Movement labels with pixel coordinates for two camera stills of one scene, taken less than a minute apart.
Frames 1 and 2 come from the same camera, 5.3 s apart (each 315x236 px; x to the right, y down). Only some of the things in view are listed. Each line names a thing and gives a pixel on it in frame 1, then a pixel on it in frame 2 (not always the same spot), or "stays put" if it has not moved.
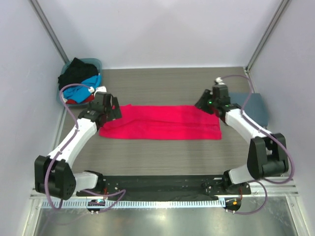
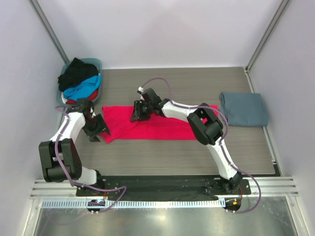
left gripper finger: x=116 y=111 → x=103 y=124
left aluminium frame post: x=49 y=29 stays put
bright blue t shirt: x=78 y=94 stays put
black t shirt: x=77 y=72 stays put
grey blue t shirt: x=254 y=105 stays put
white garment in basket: x=65 y=100 stays put
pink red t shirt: x=162 y=122 stays put
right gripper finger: x=206 y=102 → x=141 y=111
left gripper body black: x=108 y=111 → x=93 y=128
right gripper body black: x=215 y=103 → x=151 y=108
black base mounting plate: x=166 y=188 stays put
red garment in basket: x=89 y=99 stays put
